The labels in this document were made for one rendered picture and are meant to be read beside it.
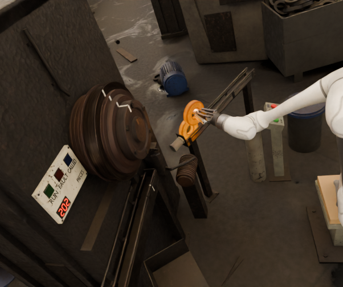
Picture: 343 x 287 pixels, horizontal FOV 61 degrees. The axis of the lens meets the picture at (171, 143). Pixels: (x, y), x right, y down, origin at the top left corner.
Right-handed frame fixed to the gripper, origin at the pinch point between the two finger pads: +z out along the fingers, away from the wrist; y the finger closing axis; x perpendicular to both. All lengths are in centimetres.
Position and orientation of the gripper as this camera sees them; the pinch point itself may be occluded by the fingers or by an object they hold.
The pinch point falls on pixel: (193, 110)
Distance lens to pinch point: 175.9
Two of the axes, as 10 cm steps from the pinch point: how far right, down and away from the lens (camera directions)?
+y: 6.8, -6.1, 4.0
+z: -6.9, -3.5, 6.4
